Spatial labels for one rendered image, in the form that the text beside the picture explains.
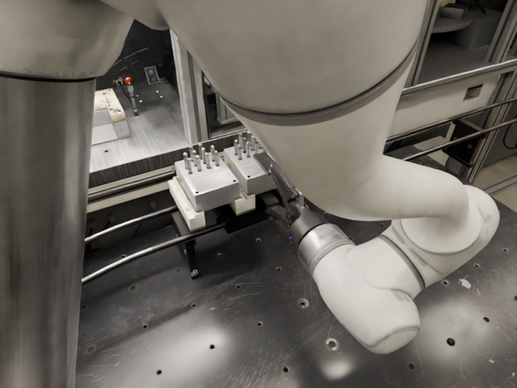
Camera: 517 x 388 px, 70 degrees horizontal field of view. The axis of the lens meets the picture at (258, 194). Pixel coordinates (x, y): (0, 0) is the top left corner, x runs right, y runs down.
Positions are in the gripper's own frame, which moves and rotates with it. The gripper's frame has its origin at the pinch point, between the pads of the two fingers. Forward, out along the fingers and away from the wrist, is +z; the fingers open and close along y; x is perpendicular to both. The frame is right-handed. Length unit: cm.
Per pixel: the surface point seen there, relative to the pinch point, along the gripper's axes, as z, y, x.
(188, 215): -1.5, -2.4, 17.7
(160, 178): 109, -73, 7
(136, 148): 22.6, 0.6, 22.4
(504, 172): 43, -91, -192
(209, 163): 5.2, 3.6, 10.3
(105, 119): 36.6, 2.6, 27.0
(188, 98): 18.5, 12.2, 9.4
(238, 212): -2.4, -5.2, 7.3
